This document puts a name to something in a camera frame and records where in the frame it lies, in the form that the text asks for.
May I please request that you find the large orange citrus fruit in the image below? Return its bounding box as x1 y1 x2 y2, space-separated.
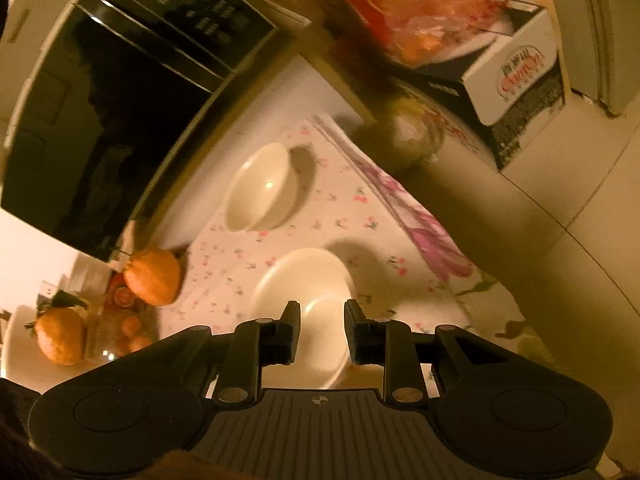
35 306 86 366
122 248 182 307

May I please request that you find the purple floral cloth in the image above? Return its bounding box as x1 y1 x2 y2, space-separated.
310 115 556 361

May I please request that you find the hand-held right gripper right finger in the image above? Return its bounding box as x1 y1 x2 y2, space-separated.
344 298 507 403

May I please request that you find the plastic bag of oranges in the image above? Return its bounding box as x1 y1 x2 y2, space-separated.
350 0 531 68

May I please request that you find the glass jar of small oranges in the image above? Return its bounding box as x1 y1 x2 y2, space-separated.
85 305 161 361

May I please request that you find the black and white microwave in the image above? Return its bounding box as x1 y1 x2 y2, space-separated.
0 0 313 263

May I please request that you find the cream bowl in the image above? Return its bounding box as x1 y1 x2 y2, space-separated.
222 141 302 233

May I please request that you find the pale round bundle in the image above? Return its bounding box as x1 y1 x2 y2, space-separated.
352 97 446 171

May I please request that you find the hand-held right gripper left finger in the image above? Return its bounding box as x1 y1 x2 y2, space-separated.
165 300 302 403

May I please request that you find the cherry print tablecloth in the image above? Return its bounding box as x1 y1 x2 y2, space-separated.
160 115 501 391

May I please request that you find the white bowl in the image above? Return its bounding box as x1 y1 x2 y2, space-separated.
250 247 357 391

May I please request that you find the white and black cardboard box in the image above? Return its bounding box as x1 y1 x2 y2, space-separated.
390 2 568 171

